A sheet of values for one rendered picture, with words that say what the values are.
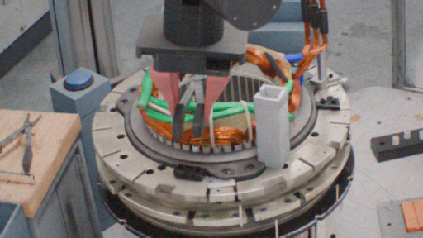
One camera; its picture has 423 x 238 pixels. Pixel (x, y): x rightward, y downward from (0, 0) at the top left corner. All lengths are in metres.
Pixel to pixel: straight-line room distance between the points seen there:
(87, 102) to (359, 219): 0.47
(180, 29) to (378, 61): 2.60
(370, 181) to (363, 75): 1.83
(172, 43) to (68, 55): 0.69
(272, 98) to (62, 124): 0.34
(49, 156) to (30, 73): 2.45
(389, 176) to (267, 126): 0.56
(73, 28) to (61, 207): 0.41
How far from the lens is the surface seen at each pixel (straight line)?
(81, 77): 1.33
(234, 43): 0.85
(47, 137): 1.17
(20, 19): 3.64
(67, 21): 1.49
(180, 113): 0.90
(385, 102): 1.71
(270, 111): 0.97
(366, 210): 1.44
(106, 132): 1.11
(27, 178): 1.09
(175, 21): 0.83
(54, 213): 1.17
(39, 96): 3.41
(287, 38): 1.36
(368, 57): 3.43
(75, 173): 1.23
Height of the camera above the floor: 1.70
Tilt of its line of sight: 33 degrees down
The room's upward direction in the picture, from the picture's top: 6 degrees counter-clockwise
